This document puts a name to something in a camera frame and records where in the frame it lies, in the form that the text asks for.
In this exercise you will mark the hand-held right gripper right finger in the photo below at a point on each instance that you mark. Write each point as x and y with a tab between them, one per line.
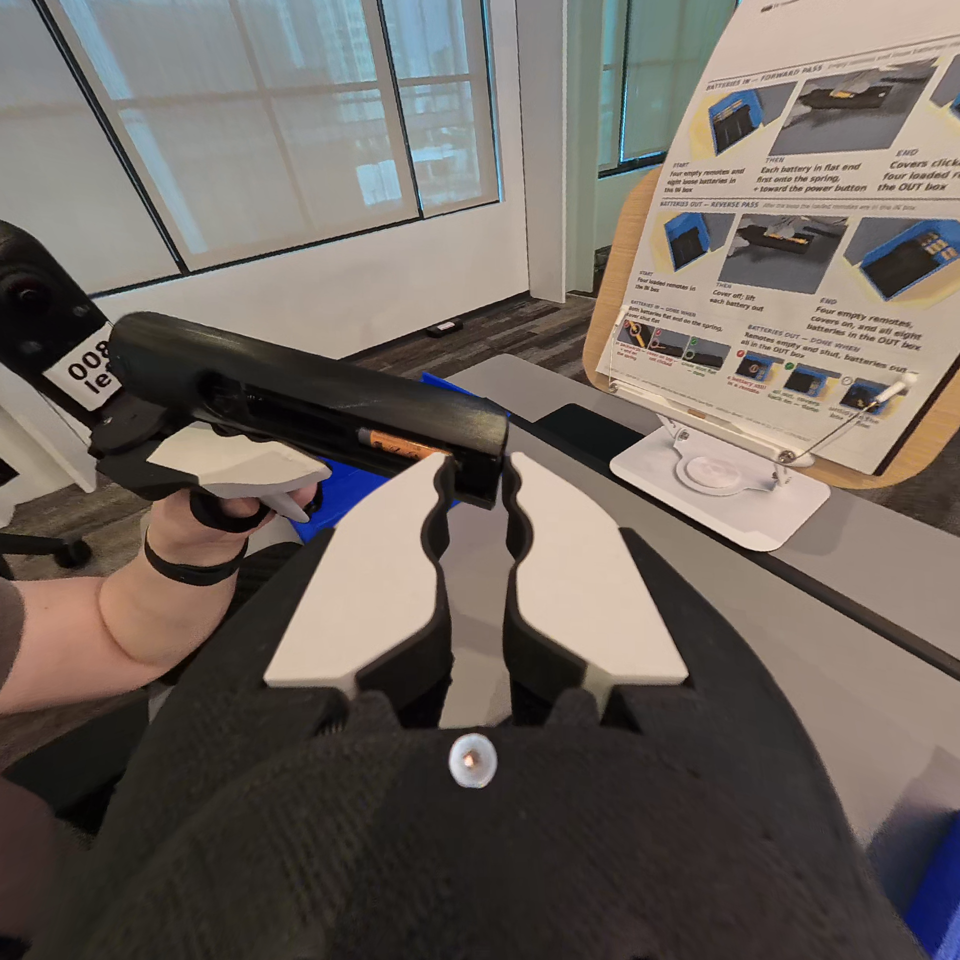
593	600

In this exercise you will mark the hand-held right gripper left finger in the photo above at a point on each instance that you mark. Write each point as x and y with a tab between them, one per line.
353	600

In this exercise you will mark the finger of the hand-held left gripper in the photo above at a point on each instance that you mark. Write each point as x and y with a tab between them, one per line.
240	465

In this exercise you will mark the black remote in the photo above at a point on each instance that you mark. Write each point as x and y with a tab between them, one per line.
300	383

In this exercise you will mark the orange AAA battery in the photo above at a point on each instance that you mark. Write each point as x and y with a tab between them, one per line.
402	444

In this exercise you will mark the blue plastic bin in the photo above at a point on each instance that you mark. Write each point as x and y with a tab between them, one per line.
938	900
338	488

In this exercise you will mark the person's left forearm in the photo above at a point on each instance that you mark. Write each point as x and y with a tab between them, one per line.
105	630

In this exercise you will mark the person's left hand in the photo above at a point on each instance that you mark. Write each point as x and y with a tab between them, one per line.
210	548

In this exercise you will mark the black wristband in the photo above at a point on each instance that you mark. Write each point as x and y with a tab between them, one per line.
188	570

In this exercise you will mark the black mat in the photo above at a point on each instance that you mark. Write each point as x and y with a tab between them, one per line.
593	435

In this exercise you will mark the white stand base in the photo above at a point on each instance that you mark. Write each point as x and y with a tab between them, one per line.
720	488

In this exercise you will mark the black floor outlet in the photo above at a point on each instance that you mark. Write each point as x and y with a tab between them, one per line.
441	327

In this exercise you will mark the printed instruction poster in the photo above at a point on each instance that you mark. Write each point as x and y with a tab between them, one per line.
810	225

